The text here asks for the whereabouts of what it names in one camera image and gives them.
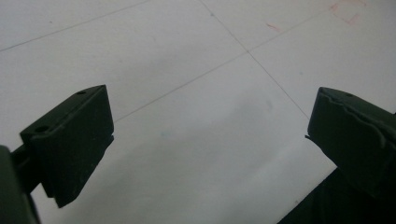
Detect white table cover board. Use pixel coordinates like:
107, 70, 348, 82
0, 0, 396, 224

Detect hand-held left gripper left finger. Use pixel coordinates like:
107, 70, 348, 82
10, 84, 115, 209

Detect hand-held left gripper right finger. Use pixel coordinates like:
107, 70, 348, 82
304, 86, 396, 202

